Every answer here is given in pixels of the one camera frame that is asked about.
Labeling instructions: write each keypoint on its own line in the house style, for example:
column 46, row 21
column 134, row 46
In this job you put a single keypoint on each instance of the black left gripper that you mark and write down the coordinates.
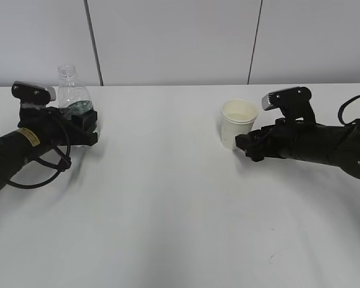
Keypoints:
column 48, row 127

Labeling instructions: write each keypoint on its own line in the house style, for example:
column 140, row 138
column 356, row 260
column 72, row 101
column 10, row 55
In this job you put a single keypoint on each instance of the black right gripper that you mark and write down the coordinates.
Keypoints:
column 273, row 141

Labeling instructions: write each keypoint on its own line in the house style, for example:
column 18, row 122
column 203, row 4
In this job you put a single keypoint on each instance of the white paper cup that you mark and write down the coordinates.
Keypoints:
column 237, row 117

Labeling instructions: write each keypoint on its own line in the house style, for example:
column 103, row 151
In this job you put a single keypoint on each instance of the clear water bottle green label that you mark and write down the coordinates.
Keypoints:
column 73, row 97

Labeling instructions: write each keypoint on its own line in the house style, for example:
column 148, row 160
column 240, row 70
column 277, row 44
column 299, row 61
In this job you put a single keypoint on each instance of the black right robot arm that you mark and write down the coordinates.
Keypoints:
column 337, row 146

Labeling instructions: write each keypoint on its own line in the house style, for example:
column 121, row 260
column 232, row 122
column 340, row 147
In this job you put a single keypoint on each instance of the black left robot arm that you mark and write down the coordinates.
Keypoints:
column 13, row 158

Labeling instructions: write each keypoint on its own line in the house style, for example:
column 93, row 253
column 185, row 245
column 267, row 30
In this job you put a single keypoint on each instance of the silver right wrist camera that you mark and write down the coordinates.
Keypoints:
column 294, row 104

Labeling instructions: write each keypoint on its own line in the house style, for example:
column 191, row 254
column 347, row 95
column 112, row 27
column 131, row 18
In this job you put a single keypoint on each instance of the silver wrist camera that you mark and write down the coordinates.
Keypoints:
column 31, row 93
column 294, row 104

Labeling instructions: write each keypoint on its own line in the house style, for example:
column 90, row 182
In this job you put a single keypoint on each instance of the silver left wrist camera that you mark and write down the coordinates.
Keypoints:
column 31, row 93

